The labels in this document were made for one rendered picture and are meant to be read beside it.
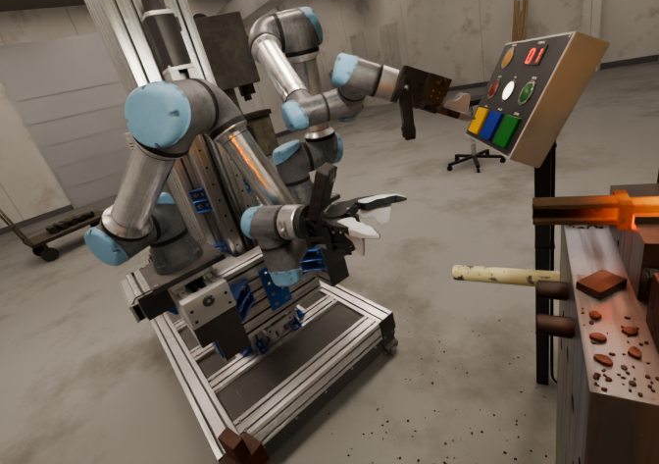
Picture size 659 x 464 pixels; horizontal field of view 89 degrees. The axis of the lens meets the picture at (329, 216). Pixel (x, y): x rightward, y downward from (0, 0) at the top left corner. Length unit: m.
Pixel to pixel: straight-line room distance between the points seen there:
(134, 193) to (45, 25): 8.50
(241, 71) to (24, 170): 4.79
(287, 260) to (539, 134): 0.64
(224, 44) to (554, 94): 6.60
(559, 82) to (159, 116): 0.83
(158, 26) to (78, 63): 7.93
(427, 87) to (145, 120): 0.60
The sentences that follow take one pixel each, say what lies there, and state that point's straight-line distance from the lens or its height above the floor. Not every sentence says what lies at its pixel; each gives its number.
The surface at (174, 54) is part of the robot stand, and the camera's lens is 1.22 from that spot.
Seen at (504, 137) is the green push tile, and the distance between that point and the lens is 0.95.
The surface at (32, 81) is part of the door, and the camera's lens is 9.06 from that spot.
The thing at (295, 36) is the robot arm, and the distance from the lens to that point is 1.20.
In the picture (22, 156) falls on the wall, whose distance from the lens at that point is 9.05.
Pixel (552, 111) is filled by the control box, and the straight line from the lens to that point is 0.93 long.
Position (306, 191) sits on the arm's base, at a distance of 1.27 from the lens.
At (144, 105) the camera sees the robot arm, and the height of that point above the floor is 1.27.
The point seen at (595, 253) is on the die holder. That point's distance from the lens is 0.62.
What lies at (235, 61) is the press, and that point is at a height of 1.93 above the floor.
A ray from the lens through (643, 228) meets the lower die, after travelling 0.53.
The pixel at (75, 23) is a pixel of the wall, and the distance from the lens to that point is 9.36.
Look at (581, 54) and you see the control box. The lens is 0.94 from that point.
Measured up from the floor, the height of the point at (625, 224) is 0.99.
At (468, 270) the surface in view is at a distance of 1.06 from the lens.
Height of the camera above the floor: 1.24
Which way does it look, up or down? 22 degrees down
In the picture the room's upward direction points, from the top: 15 degrees counter-clockwise
